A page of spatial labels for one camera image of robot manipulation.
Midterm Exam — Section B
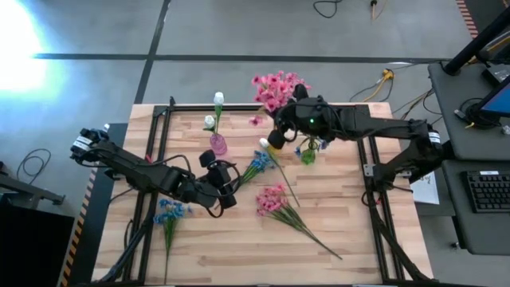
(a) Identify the black floor cable coil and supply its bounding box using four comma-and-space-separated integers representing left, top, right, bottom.
15, 147, 52, 185

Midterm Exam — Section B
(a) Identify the green glass vase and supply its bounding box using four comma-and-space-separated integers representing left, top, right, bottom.
300, 137, 319, 166

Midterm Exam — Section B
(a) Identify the black monitor base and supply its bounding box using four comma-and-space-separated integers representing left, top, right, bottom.
465, 102, 499, 129

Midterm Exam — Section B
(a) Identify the pink ribbed glass vase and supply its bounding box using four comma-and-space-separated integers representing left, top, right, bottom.
209, 132, 228, 156

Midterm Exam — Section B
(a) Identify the black aluminium table frame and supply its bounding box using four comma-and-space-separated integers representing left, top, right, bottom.
93, 101, 434, 286

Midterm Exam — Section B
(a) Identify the white artificial tulip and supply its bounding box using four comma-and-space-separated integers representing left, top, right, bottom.
213, 91, 226, 136
258, 137, 300, 208
202, 114, 218, 136

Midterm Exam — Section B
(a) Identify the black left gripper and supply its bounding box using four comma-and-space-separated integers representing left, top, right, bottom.
196, 149, 241, 210

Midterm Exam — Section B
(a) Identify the black keyboard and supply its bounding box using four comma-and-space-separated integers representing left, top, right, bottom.
464, 170, 510, 214

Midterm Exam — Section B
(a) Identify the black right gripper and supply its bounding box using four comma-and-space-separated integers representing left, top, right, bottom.
267, 83, 342, 151

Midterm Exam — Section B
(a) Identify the black cabinet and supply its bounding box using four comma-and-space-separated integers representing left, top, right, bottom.
0, 202, 76, 287

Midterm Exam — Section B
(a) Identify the grey stand leg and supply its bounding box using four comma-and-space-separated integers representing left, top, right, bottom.
0, 161, 66, 206

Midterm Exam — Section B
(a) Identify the yellow power plug cable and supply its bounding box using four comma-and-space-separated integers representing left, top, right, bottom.
360, 68, 395, 103

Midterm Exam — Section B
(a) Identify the grey desk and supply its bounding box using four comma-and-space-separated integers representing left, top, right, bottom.
441, 159, 510, 256
427, 59, 510, 161

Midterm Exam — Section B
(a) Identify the black platform with hazard stripes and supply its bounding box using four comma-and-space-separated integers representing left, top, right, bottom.
59, 122, 132, 287

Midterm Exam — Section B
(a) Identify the white paper sheet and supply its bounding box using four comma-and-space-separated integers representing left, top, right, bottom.
410, 171, 441, 206

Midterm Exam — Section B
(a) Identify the computer monitor blue screen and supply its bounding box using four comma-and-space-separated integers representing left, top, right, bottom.
477, 75, 510, 119

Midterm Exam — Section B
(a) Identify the blue artificial flower bunch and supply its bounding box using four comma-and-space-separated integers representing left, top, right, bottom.
237, 150, 276, 188
153, 198, 194, 285
293, 135, 331, 157

